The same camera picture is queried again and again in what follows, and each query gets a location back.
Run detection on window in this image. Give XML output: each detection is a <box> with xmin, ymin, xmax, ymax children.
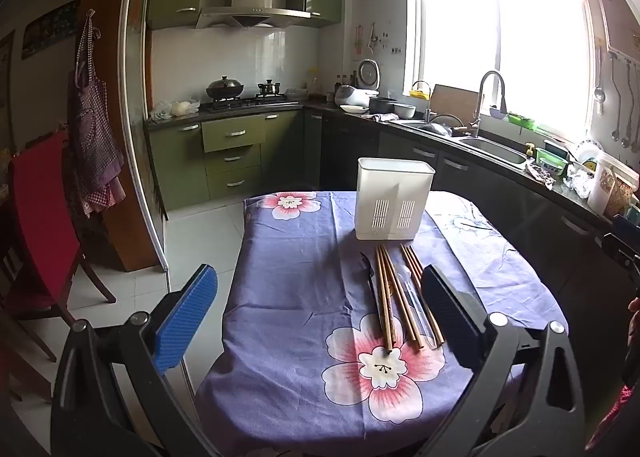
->
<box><xmin>406</xmin><ymin>0</ymin><xmax>593</xmax><ymax>148</ymax></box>

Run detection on black wok with lid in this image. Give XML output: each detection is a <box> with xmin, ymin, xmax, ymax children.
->
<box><xmin>206</xmin><ymin>76</ymin><xmax>246</xmax><ymax>102</ymax></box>

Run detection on green lower cabinets with drawers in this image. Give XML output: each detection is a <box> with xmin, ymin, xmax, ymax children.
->
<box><xmin>147</xmin><ymin>109</ymin><xmax>306</xmax><ymax>212</ymax></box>

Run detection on patterned cloth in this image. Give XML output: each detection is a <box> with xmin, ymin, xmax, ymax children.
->
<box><xmin>525</xmin><ymin>163</ymin><xmax>557</xmax><ymax>191</ymax></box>

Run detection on green drain basket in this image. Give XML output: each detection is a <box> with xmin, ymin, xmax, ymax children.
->
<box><xmin>535</xmin><ymin>139</ymin><xmax>572</xmax><ymax>178</ymax></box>

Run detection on checkered apron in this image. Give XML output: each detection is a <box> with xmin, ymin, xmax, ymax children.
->
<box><xmin>67</xmin><ymin>12</ymin><xmax>126</xmax><ymax>215</ymax></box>

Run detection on red chair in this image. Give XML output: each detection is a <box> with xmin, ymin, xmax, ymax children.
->
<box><xmin>7</xmin><ymin>129</ymin><xmax>118</xmax><ymax>363</ymax></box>

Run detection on sliding glass door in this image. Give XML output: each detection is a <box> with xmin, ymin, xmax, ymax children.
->
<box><xmin>121</xmin><ymin>0</ymin><xmax>172</xmax><ymax>280</ymax></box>

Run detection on white plastic jar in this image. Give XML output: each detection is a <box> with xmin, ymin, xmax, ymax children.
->
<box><xmin>587</xmin><ymin>153</ymin><xmax>640</xmax><ymax>218</ymax></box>

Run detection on white plastic utensil holder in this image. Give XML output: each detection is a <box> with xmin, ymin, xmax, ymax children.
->
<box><xmin>355</xmin><ymin>157</ymin><xmax>435</xmax><ymax>242</ymax></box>

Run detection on white rice cooker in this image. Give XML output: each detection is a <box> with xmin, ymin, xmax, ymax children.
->
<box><xmin>334</xmin><ymin>58</ymin><xmax>381</xmax><ymax>108</ymax></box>

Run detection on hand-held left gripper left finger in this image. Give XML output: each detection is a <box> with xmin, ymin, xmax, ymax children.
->
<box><xmin>50</xmin><ymin>264</ymin><xmax>219</xmax><ymax>457</ymax></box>

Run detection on dark wok in sink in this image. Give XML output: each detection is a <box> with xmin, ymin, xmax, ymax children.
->
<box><xmin>417</xmin><ymin>114</ymin><xmax>466</xmax><ymax>136</ymax></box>

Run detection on black fork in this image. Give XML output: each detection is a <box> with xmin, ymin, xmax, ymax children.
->
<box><xmin>357</xmin><ymin>252</ymin><xmax>388</xmax><ymax>335</ymax></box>

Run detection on gas stove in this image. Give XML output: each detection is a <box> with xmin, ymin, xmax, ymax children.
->
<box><xmin>200</xmin><ymin>93</ymin><xmax>301</xmax><ymax>112</ymax></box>

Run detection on stacked white plates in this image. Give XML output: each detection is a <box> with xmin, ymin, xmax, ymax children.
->
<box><xmin>575</xmin><ymin>139</ymin><xmax>607</xmax><ymax>172</ymax></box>

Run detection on dark lower kitchen cabinets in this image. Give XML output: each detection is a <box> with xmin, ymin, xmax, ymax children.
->
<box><xmin>304</xmin><ymin>109</ymin><xmax>640</xmax><ymax>318</ymax></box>

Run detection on white plastic bags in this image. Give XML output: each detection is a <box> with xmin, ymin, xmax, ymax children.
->
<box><xmin>150</xmin><ymin>98</ymin><xmax>201</xmax><ymax>119</ymax></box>

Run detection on crumpled clear plastic bag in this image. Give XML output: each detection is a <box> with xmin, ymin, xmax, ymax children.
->
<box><xmin>562</xmin><ymin>168</ymin><xmax>596</xmax><ymax>198</ymax></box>

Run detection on clear plastic utensil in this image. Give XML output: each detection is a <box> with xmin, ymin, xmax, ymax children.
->
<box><xmin>404</xmin><ymin>277</ymin><xmax>435</xmax><ymax>340</ymax></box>

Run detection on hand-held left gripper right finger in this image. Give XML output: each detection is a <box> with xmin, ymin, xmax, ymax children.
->
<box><xmin>421</xmin><ymin>264</ymin><xmax>586</xmax><ymax>457</ymax></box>

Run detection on hanging metal ladle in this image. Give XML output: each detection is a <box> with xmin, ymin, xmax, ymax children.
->
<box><xmin>593</xmin><ymin>43</ymin><xmax>607</xmax><ymax>116</ymax></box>

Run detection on bundle of wooden chopsticks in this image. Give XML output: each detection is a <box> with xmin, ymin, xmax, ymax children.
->
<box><xmin>374</xmin><ymin>243</ymin><xmax>446</xmax><ymax>354</ymax></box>

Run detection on steel sink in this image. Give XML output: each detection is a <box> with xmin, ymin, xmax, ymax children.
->
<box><xmin>459</xmin><ymin>137</ymin><xmax>528</xmax><ymax>165</ymax></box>

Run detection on wooden cutting board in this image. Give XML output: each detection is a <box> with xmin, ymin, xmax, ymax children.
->
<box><xmin>430</xmin><ymin>84</ymin><xmax>480</xmax><ymax>125</ymax></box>

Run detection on small wall hangings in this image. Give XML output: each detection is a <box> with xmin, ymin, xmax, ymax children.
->
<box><xmin>352</xmin><ymin>22</ymin><xmax>403</xmax><ymax>56</ymax></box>

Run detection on purple floral tablecloth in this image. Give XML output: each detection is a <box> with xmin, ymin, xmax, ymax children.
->
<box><xmin>194</xmin><ymin>191</ymin><xmax>568</xmax><ymax>448</ymax></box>

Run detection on steel kitchen faucet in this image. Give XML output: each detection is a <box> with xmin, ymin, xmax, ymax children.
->
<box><xmin>469</xmin><ymin>71</ymin><xmax>507</xmax><ymax>138</ymax></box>

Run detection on wall poster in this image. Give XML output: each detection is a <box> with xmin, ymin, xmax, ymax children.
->
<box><xmin>21</xmin><ymin>0</ymin><xmax>81</xmax><ymax>60</ymax></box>

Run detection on person's right forearm pink sleeve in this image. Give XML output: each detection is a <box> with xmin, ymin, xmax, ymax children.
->
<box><xmin>585</xmin><ymin>382</ymin><xmax>640</xmax><ymax>453</ymax></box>

